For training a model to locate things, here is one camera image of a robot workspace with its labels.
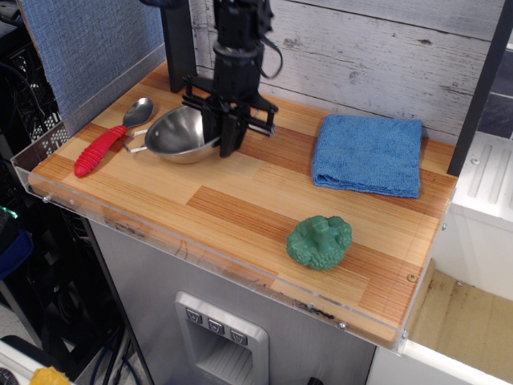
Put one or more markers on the clear acrylic edge guard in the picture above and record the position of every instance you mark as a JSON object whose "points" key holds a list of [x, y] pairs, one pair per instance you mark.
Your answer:
{"points": [[232, 216]]}

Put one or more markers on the silver ice dispenser panel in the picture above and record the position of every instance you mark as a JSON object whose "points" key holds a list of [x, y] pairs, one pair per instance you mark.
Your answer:
{"points": [[222, 347]]}

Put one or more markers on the white toy sink unit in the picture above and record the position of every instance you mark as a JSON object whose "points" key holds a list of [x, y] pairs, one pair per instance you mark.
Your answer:
{"points": [[462, 331]]}

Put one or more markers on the black vertical post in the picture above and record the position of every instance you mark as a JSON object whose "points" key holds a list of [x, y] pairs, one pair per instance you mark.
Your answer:
{"points": [[179, 42], [486, 79]]}

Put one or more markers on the spoon with red handle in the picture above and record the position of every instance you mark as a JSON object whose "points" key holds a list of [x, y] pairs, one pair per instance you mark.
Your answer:
{"points": [[139, 113]]}

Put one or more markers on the black vertical post left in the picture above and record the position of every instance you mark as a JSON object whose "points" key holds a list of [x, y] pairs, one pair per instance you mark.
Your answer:
{"points": [[179, 42]]}

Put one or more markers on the silver toy fridge cabinet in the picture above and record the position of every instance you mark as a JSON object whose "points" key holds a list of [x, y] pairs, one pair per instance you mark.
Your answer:
{"points": [[147, 280]]}

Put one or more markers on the blue folded cloth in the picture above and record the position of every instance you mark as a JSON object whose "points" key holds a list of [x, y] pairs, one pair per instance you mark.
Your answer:
{"points": [[369, 155]]}

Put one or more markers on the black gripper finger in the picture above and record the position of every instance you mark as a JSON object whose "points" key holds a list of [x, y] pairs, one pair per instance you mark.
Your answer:
{"points": [[212, 117], [234, 124]]}

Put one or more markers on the black vertical post right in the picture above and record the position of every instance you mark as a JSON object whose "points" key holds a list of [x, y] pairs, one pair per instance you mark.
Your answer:
{"points": [[486, 79]]}

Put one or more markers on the green toy broccoli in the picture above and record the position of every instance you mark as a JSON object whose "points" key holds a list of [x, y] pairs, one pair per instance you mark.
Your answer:
{"points": [[320, 243]]}

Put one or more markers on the stainless steel bowl with handles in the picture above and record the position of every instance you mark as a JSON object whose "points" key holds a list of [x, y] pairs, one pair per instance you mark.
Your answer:
{"points": [[177, 136]]}

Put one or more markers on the black plastic crate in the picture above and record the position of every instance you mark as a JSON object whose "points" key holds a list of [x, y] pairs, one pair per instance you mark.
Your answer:
{"points": [[28, 106]]}

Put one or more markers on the blue fabric panel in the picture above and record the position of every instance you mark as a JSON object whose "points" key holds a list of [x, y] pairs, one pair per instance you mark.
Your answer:
{"points": [[93, 52]]}

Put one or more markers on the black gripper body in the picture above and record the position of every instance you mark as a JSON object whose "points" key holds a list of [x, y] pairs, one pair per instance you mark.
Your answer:
{"points": [[232, 91]]}

